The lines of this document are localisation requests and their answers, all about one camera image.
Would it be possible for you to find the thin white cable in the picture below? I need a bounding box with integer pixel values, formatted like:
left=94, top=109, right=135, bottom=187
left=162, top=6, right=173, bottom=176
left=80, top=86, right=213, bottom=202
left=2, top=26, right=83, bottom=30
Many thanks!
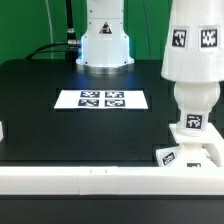
left=45, top=0, right=55, bottom=60

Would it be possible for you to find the white lamp shade cone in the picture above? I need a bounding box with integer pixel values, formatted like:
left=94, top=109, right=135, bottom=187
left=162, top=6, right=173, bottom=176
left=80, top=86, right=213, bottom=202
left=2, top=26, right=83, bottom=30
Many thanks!
left=161, top=0, right=224, bottom=83

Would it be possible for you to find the white marker sheet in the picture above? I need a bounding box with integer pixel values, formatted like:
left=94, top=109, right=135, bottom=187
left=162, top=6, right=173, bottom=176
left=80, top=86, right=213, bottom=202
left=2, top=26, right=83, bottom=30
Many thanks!
left=54, top=90, right=148, bottom=109

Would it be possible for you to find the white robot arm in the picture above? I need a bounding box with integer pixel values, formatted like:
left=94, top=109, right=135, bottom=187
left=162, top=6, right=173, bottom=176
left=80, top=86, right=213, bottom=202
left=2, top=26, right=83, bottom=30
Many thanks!
left=76, top=0, right=134, bottom=74

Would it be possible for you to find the white lamp bulb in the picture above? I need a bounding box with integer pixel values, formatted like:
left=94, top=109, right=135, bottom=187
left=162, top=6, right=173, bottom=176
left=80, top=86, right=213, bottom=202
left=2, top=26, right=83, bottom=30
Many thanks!
left=174, top=82, right=220, bottom=137

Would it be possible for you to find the white right rail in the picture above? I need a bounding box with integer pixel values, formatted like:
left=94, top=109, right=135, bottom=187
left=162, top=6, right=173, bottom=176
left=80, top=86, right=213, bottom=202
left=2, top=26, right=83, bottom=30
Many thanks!
left=206, top=135, right=224, bottom=167

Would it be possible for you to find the white front rail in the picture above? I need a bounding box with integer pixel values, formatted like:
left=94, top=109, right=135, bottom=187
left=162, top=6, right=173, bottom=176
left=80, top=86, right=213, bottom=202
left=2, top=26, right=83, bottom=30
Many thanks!
left=0, top=167, right=224, bottom=196

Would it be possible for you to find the black cable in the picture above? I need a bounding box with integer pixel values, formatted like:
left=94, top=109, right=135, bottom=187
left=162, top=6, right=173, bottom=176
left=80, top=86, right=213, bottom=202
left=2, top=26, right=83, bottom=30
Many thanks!
left=24, top=0, right=82, bottom=60

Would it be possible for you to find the white lamp base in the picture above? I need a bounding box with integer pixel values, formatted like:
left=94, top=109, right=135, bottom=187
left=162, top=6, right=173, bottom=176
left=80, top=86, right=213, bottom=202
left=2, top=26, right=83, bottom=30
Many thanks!
left=156, top=123, right=222, bottom=168

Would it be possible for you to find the white block left edge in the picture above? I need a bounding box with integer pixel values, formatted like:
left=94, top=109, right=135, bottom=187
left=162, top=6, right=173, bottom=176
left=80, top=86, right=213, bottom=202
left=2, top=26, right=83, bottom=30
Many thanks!
left=0, top=121, right=4, bottom=142

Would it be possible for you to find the white rail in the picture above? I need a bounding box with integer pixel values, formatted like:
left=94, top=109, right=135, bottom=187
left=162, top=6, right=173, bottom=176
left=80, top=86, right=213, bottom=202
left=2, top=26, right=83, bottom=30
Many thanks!
left=0, top=167, right=224, bottom=196
left=206, top=135, right=224, bottom=167

